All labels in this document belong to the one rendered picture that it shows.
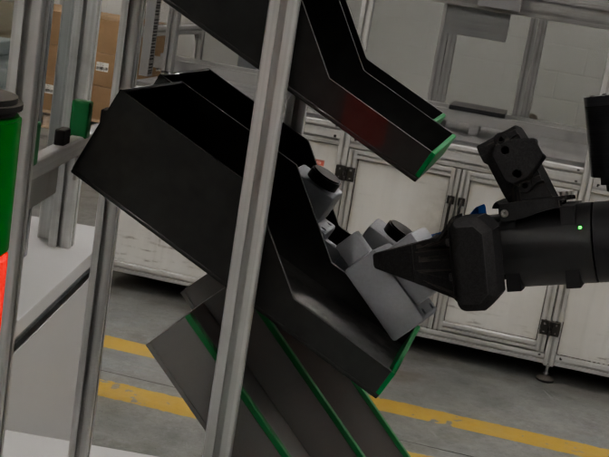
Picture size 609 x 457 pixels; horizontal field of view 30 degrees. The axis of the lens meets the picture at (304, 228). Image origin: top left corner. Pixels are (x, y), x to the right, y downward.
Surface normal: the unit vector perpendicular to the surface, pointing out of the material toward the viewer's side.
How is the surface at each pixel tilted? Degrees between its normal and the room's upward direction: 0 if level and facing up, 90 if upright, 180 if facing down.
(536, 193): 76
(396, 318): 87
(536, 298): 90
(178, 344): 90
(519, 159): 83
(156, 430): 0
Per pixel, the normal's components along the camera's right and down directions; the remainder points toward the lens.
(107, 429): 0.15, -0.96
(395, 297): -0.34, 0.11
